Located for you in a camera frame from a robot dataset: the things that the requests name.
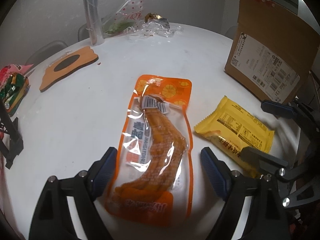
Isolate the yellow snack pack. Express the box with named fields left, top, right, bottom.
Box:
left=194, top=96, right=274, bottom=178

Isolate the orange chicken snack pouch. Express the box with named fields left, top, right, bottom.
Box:
left=104, top=75, right=194, bottom=227

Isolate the cardboard box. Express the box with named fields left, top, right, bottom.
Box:
left=225, top=0, right=319, bottom=103

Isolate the black phone stand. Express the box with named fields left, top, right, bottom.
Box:
left=1, top=101, right=24, bottom=169

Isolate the orange toast-shaped coaster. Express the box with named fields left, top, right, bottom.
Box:
left=39, top=46, right=99, bottom=93

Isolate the green candy bag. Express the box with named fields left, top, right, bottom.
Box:
left=1, top=73, right=30, bottom=116

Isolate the grey chair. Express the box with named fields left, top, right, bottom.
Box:
left=25, top=40, right=68, bottom=66

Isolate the pink snack bag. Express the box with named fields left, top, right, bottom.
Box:
left=0, top=64, right=33, bottom=83

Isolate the crumpled clear plastic wrap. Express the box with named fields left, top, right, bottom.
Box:
left=126, top=21, right=184, bottom=38

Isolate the gold foil wrapper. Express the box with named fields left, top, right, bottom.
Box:
left=144, top=13, right=169, bottom=24

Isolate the clear dotted cellophane bag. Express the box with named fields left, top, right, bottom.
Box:
left=101, top=0, right=144, bottom=38

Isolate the clear plastic film roll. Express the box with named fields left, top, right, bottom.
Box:
left=83, top=0, right=104, bottom=46

